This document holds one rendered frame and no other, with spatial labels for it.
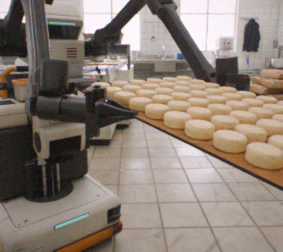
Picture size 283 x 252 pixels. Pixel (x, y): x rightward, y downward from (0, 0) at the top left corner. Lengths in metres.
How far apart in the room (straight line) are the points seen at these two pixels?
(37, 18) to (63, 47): 0.62
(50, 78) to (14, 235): 1.05
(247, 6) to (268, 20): 0.63
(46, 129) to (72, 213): 0.47
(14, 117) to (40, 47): 0.94
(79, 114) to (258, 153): 0.34
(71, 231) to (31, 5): 1.15
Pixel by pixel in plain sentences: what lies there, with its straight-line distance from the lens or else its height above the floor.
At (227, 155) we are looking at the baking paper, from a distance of 0.44.
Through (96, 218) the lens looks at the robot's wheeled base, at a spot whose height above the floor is 0.21.
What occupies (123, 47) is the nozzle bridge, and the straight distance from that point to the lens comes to 3.92.
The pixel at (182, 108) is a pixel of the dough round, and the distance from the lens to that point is 0.59.
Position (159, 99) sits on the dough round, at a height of 0.99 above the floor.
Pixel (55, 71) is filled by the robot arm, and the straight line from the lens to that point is 0.60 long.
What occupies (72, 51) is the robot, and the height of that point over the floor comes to 1.09.
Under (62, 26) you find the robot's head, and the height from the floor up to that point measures 1.20.
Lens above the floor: 1.10
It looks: 11 degrees down
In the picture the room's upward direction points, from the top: straight up
